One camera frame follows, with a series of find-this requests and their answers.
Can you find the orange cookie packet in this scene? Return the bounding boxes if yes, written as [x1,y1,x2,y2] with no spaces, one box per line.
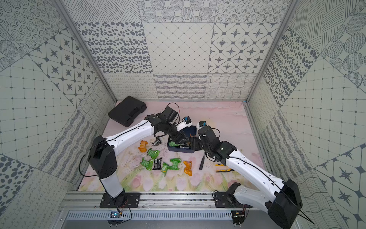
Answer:
[138,140,148,153]
[184,161,193,177]

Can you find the black plastic tool case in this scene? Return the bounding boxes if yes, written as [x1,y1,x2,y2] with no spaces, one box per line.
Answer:
[108,96,147,127]

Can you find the dark blue storage box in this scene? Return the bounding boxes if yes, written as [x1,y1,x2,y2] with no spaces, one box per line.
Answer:
[167,126,202,154]

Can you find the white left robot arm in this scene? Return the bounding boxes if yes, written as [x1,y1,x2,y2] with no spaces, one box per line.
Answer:
[84,106,192,210]

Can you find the light green cookie packet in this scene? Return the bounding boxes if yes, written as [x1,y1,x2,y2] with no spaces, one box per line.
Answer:
[161,162,170,175]

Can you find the black handled hammer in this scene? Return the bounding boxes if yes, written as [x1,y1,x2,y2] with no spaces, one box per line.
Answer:
[199,153,205,171]

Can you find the yellow black pliers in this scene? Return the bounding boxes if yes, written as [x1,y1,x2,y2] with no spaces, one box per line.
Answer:
[215,164,234,173]

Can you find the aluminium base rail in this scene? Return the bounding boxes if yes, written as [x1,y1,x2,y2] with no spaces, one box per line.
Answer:
[58,190,295,212]

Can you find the dark cookie packet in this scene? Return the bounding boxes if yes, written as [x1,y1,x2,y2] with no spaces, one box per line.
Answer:
[152,137,162,147]

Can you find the black cookie packet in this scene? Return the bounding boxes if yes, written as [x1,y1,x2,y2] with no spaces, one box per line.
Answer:
[152,158,162,170]

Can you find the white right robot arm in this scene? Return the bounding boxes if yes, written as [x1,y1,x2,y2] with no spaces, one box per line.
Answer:
[197,121,313,229]

